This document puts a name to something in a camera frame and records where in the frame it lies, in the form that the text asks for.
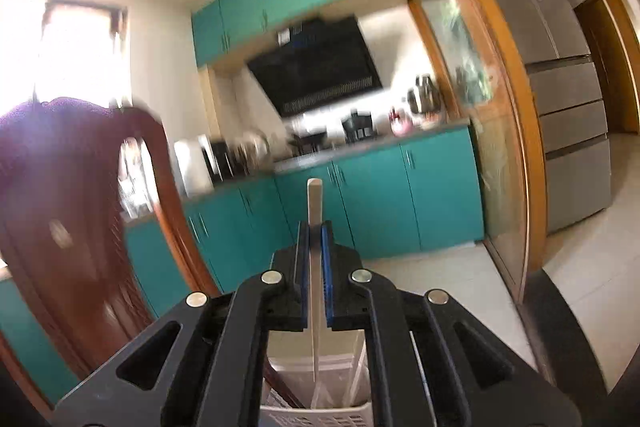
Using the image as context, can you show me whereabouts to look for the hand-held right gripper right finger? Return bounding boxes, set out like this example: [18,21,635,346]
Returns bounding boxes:
[321,221,583,427]

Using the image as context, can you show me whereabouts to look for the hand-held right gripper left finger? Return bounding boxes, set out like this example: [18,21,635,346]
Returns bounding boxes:
[52,221,311,427]

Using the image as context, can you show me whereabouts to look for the beige chopstick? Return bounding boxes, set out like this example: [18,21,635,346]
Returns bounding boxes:
[306,178,326,408]

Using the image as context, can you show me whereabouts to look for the white plastic utensil basket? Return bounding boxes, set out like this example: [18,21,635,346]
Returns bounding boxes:
[259,329,373,427]

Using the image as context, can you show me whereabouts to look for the dark red chopstick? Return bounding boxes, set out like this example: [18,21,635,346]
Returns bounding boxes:
[264,357,307,409]

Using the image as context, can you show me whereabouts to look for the teal lower kitchen cabinets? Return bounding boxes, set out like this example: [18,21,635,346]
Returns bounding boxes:
[0,124,486,403]

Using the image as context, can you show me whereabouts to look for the white kitchen appliance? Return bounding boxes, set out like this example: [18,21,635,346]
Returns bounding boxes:
[174,139,214,198]

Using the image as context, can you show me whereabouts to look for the small pink bowl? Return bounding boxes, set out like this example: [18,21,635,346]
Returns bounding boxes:
[390,107,416,136]

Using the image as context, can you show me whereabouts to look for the stacked steel pots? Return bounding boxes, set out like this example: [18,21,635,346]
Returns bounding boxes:
[406,74,443,118]

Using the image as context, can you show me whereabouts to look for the black range hood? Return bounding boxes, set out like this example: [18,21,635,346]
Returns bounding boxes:
[246,14,385,118]

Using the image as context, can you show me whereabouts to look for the dark curved object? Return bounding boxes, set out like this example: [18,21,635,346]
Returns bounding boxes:
[522,267,640,427]

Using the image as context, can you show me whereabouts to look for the carved wooden chair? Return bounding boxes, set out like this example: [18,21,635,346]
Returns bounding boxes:
[0,96,223,408]

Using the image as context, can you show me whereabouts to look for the wood-framed glass sliding door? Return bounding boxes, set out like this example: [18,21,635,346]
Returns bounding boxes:
[375,0,548,303]

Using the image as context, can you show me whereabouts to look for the grey refrigerator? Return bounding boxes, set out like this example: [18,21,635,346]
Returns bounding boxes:
[465,0,613,235]

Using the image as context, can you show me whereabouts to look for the kitchen window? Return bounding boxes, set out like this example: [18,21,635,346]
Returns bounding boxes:
[32,0,128,108]

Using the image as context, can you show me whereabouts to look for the brown wooden door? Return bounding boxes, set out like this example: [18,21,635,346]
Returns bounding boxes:
[572,0,640,135]

